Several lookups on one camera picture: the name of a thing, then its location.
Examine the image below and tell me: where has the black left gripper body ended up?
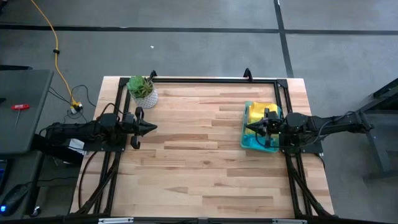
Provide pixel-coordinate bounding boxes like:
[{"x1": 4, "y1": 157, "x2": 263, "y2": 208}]
[{"x1": 123, "y1": 106, "x2": 146, "y2": 150}]

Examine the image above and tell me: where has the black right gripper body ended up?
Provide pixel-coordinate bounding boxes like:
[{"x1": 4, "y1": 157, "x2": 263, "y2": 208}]
[{"x1": 262, "y1": 107, "x2": 282, "y2": 149}]

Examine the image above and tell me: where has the green microfiber towel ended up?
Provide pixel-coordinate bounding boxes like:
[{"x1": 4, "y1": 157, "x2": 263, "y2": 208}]
[{"x1": 247, "y1": 107, "x2": 265, "y2": 138}]

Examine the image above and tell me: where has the teal microfiber towel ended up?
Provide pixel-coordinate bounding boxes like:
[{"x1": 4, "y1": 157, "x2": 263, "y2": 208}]
[{"x1": 242, "y1": 135, "x2": 279, "y2": 153}]

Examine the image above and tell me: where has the yellow microfiber towel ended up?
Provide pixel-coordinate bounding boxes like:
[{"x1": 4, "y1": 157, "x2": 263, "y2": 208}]
[{"x1": 250, "y1": 101, "x2": 280, "y2": 121}]

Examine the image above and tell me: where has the white triangle-patterned plant pot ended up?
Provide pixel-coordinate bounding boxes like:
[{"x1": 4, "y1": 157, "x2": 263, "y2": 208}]
[{"x1": 130, "y1": 88, "x2": 159, "y2": 110}]

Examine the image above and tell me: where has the translucent teal plastic bin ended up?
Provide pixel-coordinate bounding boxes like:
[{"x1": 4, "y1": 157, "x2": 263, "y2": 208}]
[{"x1": 239, "y1": 100, "x2": 284, "y2": 154}]

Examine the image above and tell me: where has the green succulent plant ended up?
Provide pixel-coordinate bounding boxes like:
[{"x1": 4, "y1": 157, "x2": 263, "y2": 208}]
[{"x1": 126, "y1": 76, "x2": 154, "y2": 100}]

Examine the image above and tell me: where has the white paper sheet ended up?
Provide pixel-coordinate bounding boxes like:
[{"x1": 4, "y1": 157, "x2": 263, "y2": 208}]
[{"x1": 67, "y1": 138, "x2": 87, "y2": 156}]

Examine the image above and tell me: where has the dark grey side desk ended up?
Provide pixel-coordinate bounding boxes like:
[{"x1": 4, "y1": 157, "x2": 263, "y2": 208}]
[{"x1": 0, "y1": 68, "x2": 55, "y2": 156}]

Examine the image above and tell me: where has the black metal cart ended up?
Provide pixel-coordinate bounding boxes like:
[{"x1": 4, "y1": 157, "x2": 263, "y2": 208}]
[{"x1": 357, "y1": 77, "x2": 398, "y2": 183}]

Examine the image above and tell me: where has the black computer mouse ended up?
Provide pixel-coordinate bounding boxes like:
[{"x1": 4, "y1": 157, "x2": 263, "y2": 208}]
[{"x1": 0, "y1": 184, "x2": 29, "y2": 218}]

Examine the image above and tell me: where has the black aluminium table frame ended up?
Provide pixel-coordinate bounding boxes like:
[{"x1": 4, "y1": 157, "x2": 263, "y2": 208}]
[{"x1": 70, "y1": 67, "x2": 335, "y2": 218}]

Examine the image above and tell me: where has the thin black floor cable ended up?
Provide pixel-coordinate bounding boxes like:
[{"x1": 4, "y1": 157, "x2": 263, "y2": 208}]
[{"x1": 48, "y1": 84, "x2": 97, "y2": 124}]

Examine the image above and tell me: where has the thick black cable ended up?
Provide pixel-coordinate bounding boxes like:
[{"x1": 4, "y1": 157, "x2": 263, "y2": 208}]
[{"x1": 77, "y1": 151, "x2": 99, "y2": 210}]

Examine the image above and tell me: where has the silver metal bracket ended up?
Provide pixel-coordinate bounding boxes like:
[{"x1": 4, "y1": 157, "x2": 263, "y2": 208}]
[
  {"x1": 272, "y1": 218, "x2": 307, "y2": 224},
  {"x1": 98, "y1": 217, "x2": 134, "y2": 224}
]

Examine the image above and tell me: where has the yellow floor cable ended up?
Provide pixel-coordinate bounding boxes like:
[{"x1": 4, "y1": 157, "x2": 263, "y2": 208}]
[{"x1": 30, "y1": 0, "x2": 84, "y2": 114}]

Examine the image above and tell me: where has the red T-handle wrench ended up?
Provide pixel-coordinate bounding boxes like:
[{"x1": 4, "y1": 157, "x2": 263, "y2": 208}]
[{"x1": 11, "y1": 103, "x2": 31, "y2": 130}]

